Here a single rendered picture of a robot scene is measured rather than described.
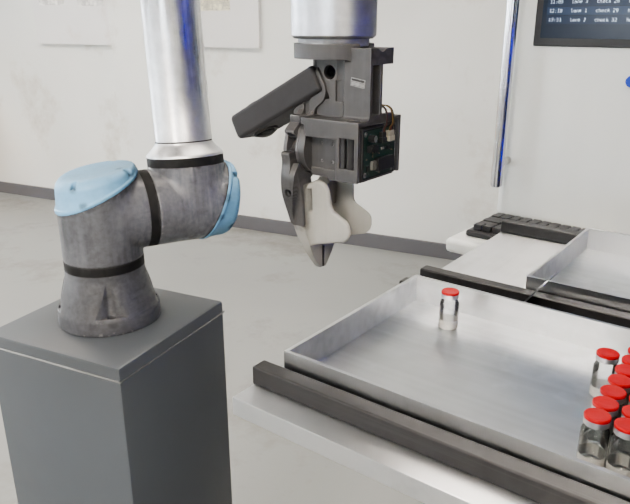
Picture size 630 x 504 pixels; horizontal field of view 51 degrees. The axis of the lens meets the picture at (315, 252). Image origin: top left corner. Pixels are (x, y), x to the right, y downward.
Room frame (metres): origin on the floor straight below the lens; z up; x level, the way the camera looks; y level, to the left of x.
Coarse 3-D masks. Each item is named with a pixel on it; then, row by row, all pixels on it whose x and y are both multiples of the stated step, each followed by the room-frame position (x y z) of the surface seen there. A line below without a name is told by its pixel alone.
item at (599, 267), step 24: (576, 240) 0.93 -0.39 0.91; (600, 240) 0.97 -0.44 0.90; (624, 240) 0.95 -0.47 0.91; (552, 264) 0.85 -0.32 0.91; (576, 264) 0.91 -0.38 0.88; (600, 264) 0.91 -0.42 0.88; (624, 264) 0.91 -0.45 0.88; (528, 288) 0.78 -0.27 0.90; (552, 288) 0.76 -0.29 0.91; (576, 288) 0.74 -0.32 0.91; (600, 288) 0.82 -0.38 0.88; (624, 288) 0.82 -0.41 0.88
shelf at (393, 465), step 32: (480, 256) 0.95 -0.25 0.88; (512, 256) 0.95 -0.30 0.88; (544, 256) 0.95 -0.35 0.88; (256, 416) 0.53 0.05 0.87; (288, 416) 0.52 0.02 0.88; (320, 416) 0.52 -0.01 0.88; (320, 448) 0.49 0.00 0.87; (352, 448) 0.47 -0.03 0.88; (384, 448) 0.47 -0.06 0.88; (384, 480) 0.45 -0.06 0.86; (416, 480) 0.43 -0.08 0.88; (448, 480) 0.43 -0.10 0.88; (480, 480) 0.43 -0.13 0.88
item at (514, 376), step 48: (432, 288) 0.77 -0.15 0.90; (336, 336) 0.64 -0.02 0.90; (384, 336) 0.68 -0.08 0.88; (432, 336) 0.68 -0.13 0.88; (480, 336) 0.68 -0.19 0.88; (528, 336) 0.68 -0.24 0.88; (576, 336) 0.66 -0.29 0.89; (624, 336) 0.63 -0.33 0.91; (336, 384) 0.54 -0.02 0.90; (384, 384) 0.57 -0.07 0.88; (432, 384) 0.57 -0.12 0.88; (480, 384) 0.57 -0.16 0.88; (528, 384) 0.57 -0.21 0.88; (576, 384) 0.57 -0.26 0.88; (480, 432) 0.45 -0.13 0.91; (528, 432) 0.49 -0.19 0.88; (576, 432) 0.49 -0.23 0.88; (576, 480) 0.41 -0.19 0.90; (624, 480) 0.39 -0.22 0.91
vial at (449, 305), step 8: (448, 296) 0.69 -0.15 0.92; (456, 296) 0.69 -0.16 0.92; (440, 304) 0.70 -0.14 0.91; (448, 304) 0.69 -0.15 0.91; (456, 304) 0.69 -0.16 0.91; (440, 312) 0.70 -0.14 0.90; (448, 312) 0.69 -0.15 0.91; (456, 312) 0.69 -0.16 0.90; (440, 320) 0.70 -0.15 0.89; (448, 320) 0.69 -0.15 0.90; (456, 320) 0.69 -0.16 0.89; (448, 328) 0.69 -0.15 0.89
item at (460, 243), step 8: (464, 232) 1.31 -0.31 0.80; (448, 240) 1.27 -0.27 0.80; (456, 240) 1.26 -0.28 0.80; (464, 240) 1.26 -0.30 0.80; (472, 240) 1.26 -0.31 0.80; (480, 240) 1.26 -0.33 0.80; (448, 248) 1.27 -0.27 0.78; (456, 248) 1.26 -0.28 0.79; (464, 248) 1.24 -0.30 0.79; (472, 248) 1.23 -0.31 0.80
